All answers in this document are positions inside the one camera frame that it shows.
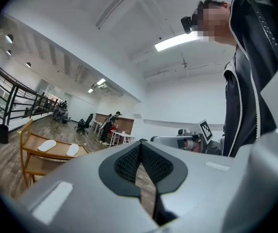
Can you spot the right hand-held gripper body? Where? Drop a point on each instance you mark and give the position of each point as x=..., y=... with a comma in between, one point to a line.
x=168, y=139

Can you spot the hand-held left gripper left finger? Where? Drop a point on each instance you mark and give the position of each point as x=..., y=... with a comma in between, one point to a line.
x=114, y=176

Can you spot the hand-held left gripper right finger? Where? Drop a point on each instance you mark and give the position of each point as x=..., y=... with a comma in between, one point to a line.
x=170, y=176

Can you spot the white oval insole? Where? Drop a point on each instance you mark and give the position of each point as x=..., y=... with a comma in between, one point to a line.
x=47, y=145
x=72, y=150

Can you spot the person's right forearm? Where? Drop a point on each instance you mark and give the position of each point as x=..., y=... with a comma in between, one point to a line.
x=215, y=148

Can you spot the person's right hand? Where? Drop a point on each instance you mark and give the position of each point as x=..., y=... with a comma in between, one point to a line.
x=196, y=147

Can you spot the red box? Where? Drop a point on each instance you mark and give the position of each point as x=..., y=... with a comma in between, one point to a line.
x=109, y=132

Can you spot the black office chair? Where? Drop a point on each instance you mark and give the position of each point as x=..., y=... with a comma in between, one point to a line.
x=85, y=125

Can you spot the wooden shoe rack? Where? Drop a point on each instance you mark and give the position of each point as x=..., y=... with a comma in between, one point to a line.
x=44, y=164

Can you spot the round ceiling sensor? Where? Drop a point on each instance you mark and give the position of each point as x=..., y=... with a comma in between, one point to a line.
x=184, y=65

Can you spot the white ceiling-mounted unit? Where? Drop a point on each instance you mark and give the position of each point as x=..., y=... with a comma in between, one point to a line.
x=109, y=90

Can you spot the dark wheeled equipment cluster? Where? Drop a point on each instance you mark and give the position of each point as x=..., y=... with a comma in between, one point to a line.
x=61, y=113

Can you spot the person's black white jacket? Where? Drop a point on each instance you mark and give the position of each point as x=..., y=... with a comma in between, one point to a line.
x=245, y=93

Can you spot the black trash bin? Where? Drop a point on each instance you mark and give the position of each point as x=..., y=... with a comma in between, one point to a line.
x=3, y=135

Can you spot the person's head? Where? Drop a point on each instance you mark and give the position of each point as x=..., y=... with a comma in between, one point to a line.
x=216, y=21

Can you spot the black metal railing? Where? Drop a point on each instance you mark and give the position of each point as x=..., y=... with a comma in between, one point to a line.
x=12, y=98

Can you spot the black pendant lamp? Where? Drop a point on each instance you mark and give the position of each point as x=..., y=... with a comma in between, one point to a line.
x=9, y=39
x=28, y=65
x=9, y=52

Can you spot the black head-worn camera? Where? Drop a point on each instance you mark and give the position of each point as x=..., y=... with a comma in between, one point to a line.
x=188, y=23

